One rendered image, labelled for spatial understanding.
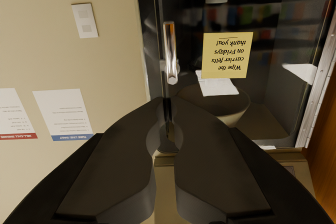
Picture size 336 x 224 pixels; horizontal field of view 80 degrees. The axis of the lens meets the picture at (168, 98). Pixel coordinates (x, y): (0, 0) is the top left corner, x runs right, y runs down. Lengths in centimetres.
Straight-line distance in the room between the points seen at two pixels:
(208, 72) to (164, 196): 27
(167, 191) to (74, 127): 70
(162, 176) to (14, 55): 77
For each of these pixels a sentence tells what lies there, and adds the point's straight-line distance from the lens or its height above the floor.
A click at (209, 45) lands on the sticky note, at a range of 34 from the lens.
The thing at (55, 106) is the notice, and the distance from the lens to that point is 103.
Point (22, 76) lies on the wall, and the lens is 104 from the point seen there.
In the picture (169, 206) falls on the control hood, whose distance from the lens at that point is 46.
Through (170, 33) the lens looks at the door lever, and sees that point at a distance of 28.
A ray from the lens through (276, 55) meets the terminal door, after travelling 38.
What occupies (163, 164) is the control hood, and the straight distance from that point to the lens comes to 46.
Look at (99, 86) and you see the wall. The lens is 90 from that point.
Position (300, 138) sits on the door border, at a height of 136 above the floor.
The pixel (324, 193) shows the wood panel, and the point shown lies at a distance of 60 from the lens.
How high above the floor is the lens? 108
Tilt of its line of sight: 28 degrees up
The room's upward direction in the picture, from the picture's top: 176 degrees clockwise
